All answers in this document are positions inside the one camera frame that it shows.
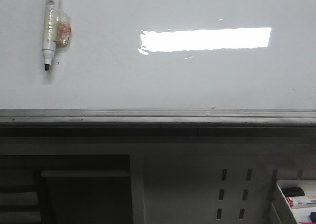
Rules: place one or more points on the blue marker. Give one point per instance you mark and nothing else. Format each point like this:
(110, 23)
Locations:
(313, 216)

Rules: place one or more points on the white perforated metal panel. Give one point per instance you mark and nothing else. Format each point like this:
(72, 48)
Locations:
(190, 180)

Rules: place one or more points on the white whiteboard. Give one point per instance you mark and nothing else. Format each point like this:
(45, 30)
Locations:
(162, 54)

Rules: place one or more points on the dark cabinet with shelf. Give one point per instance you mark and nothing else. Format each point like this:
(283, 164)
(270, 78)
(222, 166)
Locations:
(77, 189)

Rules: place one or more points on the grey aluminium whiteboard tray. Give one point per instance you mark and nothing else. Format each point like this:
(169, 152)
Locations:
(156, 118)

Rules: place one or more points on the white black-tip whiteboard marker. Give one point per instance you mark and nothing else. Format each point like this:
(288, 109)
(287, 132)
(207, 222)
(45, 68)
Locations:
(57, 31)

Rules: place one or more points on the black marker cap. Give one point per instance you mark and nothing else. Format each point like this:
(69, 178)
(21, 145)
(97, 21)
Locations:
(293, 192)

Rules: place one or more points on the red-capped white marker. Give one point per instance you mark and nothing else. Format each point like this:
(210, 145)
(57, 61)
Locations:
(298, 202)

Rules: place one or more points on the white marker holder box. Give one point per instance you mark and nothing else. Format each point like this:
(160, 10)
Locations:
(280, 211)

